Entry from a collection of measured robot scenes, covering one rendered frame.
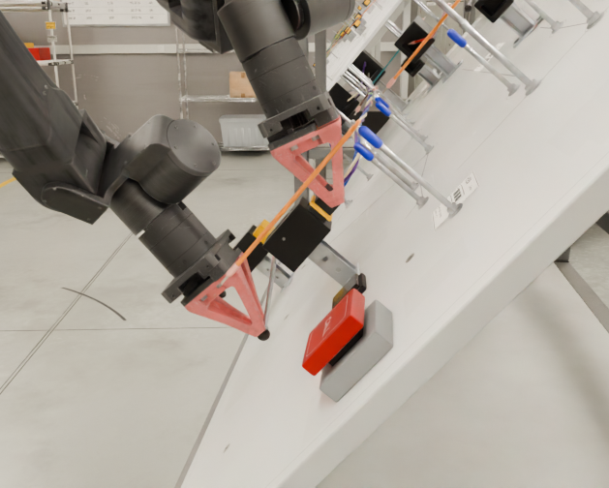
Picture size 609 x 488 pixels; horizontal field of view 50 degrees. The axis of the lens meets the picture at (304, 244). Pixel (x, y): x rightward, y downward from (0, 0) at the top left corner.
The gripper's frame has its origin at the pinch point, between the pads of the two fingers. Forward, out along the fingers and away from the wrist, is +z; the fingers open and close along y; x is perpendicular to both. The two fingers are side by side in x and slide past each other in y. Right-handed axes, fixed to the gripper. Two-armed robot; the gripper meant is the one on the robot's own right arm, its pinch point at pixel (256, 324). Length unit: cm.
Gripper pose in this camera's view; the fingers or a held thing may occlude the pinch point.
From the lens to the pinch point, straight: 68.0
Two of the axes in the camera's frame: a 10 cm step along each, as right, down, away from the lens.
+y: 0.7, -2.5, 9.6
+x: -7.6, 6.2, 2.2
